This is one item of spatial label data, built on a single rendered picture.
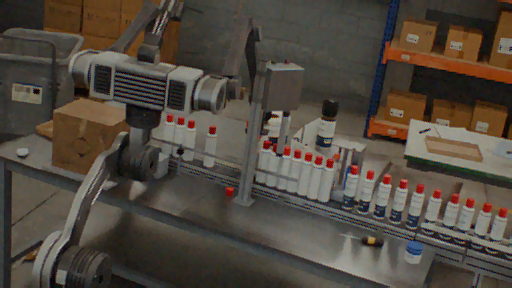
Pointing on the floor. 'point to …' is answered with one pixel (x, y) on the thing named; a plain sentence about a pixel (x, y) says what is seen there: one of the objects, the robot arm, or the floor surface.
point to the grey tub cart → (34, 78)
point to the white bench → (417, 153)
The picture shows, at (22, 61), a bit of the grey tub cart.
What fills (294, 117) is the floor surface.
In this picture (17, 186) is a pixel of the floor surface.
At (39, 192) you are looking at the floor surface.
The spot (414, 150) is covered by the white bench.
